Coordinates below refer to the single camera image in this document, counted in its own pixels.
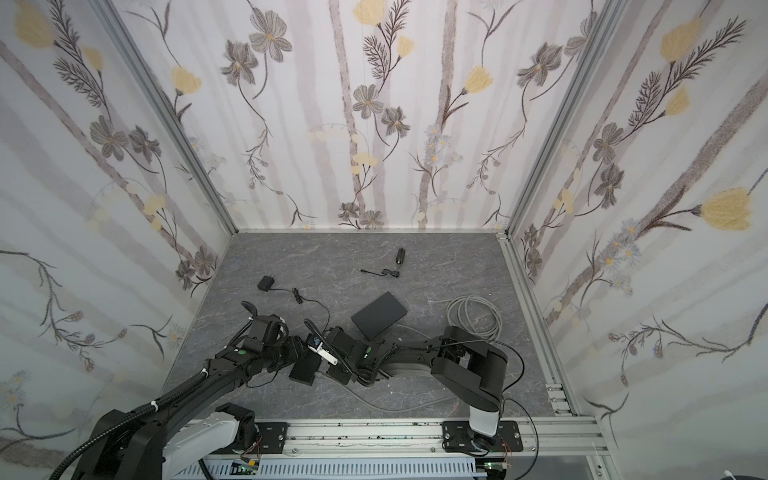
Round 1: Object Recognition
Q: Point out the white slotted cable duct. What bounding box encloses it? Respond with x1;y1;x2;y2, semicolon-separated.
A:
206;457;487;479

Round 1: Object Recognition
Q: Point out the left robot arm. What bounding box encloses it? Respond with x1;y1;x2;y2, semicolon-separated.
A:
50;301;308;479

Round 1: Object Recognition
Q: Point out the aluminium corner frame left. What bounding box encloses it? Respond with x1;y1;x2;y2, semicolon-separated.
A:
88;0;239;236

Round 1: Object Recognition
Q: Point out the grey flat network switch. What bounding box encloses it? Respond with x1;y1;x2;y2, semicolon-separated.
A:
351;292;407;340

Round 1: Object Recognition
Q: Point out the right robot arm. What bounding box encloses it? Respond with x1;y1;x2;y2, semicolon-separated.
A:
310;326;508;440

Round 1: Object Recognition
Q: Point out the black power adapter with cable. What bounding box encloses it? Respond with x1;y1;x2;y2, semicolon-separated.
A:
257;276;331;334

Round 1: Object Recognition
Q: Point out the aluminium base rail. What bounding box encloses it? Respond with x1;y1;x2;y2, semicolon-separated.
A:
122;415;610;460

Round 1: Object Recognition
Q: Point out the aluminium corner frame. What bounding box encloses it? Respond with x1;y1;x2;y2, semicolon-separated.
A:
505;0;622;238
88;0;239;236

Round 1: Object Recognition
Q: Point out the black ribbed network switch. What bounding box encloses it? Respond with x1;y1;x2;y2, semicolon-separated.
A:
289;351;323;386

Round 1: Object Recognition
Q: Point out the aluminium corner frame right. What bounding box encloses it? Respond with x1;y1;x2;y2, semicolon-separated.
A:
505;0;622;238

